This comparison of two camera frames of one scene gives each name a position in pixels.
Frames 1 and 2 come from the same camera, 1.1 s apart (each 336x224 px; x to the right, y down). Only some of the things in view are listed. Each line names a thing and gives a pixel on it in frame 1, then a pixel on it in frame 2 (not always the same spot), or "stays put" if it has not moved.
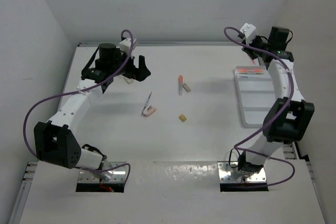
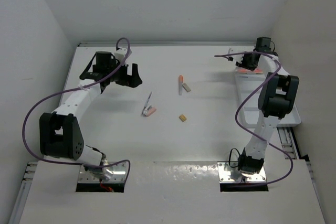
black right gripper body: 256,43 -> 247,62
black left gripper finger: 143,72 -> 134,80
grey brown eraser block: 186,87 stays put
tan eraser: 182,118 stays put
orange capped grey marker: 180,82 stays put
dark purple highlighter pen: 147,100 stays put
